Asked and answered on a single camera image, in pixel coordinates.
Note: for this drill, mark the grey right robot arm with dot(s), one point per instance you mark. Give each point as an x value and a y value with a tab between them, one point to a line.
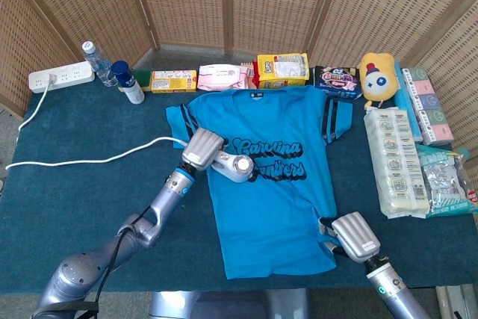
392	289

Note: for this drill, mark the grey metal frame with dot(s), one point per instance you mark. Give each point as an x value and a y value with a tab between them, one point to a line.
453	300

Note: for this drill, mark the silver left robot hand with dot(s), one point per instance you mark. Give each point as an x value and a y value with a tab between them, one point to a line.
201	149

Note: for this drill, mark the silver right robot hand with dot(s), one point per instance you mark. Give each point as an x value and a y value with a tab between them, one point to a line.
354	237

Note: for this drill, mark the white bottle with blue cap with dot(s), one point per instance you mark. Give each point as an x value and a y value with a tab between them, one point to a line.
132	89

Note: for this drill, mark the grey robot torso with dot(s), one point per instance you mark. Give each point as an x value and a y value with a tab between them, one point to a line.
224	306

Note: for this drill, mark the white handheld steam iron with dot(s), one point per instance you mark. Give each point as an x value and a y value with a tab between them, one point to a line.
239	169

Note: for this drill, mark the green pink tissue multipack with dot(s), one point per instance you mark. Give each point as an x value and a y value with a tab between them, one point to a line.
429	110

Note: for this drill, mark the teal cotton pad bag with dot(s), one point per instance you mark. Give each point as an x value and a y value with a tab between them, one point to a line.
444	181

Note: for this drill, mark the rattan folding screen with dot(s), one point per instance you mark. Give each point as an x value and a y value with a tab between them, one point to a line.
186	5

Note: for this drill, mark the yellow snack bag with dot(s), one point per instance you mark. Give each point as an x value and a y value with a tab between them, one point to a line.
284	70

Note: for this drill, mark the white power strip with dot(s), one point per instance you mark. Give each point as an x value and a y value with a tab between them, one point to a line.
71	74

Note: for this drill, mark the red snack package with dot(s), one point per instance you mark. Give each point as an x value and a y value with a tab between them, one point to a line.
255	78

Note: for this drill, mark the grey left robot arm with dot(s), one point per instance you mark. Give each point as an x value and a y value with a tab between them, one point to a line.
168	199

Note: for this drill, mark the clear plastic water bottle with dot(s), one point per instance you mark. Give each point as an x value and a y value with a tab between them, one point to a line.
101	67

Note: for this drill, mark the pink wet wipes pack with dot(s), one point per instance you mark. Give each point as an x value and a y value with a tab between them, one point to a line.
222	78

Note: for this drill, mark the white tissue multipack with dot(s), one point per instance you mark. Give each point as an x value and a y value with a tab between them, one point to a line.
399	169

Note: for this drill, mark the light blue long pack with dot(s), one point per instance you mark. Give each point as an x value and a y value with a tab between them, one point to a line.
405	106

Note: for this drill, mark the green and yellow sponge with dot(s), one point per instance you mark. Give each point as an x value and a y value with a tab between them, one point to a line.
145	76

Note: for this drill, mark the yellow cardboard box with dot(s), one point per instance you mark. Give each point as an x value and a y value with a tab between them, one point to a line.
173	81

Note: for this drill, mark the dark sanitary pad pack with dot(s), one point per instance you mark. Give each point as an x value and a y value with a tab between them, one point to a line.
338	81

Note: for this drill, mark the yellow plush toy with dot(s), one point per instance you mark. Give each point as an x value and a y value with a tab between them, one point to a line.
377	80

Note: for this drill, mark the red label plastic package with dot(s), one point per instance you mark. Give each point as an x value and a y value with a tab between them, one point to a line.
472	196

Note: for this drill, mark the blue Carolina Panthers t-shirt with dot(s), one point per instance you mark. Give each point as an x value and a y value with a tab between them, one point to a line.
272	222

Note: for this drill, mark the dark teal tablecloth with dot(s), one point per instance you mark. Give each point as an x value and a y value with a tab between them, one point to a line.
74	207

